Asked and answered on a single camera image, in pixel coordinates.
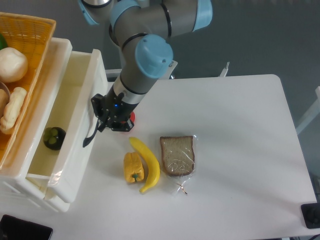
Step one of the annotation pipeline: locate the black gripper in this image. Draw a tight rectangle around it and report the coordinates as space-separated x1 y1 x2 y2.
91 87 135 133

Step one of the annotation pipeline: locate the white drawer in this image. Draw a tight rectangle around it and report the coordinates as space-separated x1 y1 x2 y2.
26 49 108 212

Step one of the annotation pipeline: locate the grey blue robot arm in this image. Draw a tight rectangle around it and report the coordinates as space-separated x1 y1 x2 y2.
78 0 213 132

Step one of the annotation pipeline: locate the white drawer cabinet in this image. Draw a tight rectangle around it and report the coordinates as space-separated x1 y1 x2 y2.
0 37 73 213

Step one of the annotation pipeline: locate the red bell pepper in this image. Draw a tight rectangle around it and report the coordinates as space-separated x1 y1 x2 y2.
121 112 136 132

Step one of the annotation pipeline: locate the dark purple mangosteen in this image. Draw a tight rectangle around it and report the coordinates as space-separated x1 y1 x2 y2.
42 126 66 151

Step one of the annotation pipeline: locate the yellow bell pepper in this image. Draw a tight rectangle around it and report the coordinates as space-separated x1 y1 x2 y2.
123 152 145 183

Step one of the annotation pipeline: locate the yellow banana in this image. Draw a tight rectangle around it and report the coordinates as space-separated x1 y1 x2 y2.
129 137 161 194

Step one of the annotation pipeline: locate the wrapped bread slice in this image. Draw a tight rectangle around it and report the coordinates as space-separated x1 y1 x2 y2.
159 135 198 196

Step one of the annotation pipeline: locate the long white bread roll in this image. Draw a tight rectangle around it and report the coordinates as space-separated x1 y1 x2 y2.
0 87 27 135

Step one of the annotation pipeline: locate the brown bread in basket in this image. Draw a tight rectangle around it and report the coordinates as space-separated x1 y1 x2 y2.
0 89 10 118

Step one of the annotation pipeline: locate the round white bun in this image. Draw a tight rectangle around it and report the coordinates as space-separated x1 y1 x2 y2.
0 47 28 83

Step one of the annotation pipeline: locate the orange wicker basket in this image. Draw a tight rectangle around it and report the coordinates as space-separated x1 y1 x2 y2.
0 12 56 167

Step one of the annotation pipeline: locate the green vegetable in basket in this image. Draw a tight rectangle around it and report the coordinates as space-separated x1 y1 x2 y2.
0 34 8 50

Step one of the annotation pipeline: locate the black tablet device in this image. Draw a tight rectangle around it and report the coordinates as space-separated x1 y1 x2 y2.
0 214 53 240

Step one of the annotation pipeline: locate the black device at right edge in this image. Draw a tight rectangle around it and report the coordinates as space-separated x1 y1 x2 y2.
300 202 320 229

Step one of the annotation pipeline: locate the white frame at right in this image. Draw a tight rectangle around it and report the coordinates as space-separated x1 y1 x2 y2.
295 86 320 135

